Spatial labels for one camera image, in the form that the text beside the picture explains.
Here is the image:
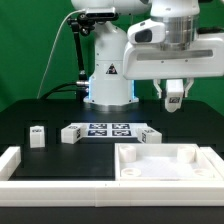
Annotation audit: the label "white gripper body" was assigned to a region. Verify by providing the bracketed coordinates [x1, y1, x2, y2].
[123, 35, 224, 80]

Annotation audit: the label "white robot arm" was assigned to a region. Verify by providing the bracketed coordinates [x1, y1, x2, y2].
[71, 0, 224, 112]

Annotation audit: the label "black cables at base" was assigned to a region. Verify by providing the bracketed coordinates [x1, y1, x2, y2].
[39, 81, 90, 100]

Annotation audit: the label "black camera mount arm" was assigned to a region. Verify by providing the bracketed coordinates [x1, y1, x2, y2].
[67, 14, 95, 102]

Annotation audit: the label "fiducial tag sheet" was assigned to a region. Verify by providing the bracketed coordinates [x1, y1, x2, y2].
[68, 123, 147, 138]

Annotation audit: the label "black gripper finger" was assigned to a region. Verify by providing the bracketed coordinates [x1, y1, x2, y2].
[184, 78, 194, 98]
[153, 79, 166, 99]

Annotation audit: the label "grey camera on mount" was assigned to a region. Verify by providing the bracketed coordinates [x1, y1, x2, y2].
[85, 7, 116, 20]

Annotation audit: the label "white camera cable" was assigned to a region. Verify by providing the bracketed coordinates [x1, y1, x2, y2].
[36, 9, 87, 100]

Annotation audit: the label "white square tabletop panel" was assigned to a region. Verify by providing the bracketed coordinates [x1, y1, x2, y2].
[115, 143, 220, 181]

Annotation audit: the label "white U-shaped fence wall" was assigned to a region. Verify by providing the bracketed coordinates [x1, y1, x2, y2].
[0, 146, 224, 207]

